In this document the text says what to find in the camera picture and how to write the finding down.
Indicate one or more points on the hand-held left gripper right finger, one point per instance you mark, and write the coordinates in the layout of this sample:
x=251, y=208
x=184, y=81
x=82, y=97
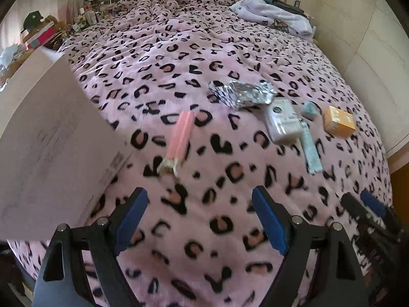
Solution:
x=271, y=220

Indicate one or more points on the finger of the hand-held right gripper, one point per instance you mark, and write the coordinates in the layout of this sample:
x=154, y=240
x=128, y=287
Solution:
x=372, y=203
x=354, y=209

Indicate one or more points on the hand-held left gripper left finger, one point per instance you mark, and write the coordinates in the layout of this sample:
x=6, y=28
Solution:
x=132, y=220

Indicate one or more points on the pale teal tube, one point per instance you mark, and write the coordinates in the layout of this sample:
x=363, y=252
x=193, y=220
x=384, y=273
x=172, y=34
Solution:
x=310, y=149

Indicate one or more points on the small orange box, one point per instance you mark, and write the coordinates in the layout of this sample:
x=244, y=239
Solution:
x=338, y=122

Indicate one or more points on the small white box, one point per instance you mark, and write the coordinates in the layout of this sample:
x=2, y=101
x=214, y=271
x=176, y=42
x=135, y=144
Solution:
x=282, y=123

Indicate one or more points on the pink stick packet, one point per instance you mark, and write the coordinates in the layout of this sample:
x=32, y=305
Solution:
x=180, y=134

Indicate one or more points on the white cardboard box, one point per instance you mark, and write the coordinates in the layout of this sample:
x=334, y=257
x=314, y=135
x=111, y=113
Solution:
x=54, y=153

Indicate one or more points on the small teal packet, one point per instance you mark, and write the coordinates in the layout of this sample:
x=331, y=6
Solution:
x=310, y=110

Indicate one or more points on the silver foil wrapper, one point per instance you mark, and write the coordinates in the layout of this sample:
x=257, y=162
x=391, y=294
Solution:
x=242, y=91

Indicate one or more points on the pink leopard print blanket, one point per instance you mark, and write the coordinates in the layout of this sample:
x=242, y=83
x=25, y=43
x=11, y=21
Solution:
x=191, y=54

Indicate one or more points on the white clothes pile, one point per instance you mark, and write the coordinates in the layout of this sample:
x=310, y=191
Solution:
x=271, y=14

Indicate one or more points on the light blue cloth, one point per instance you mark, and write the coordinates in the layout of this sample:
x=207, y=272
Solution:
x=9, y=55

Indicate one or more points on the pink and white box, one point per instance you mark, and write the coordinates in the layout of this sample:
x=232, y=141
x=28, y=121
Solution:
x=38, y=36

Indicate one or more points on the brown plush toy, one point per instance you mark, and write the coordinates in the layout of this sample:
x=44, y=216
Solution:
x=52, y=23

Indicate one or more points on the cluster of cosmetic bottles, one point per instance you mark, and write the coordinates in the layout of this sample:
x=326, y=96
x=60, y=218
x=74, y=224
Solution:
x=92, y=9

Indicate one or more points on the dark folded clothing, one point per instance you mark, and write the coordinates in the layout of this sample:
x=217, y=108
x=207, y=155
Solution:
x=282, y=3

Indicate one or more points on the dark green cap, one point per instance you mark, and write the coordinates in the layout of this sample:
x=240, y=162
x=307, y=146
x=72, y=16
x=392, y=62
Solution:
x=32, y=19

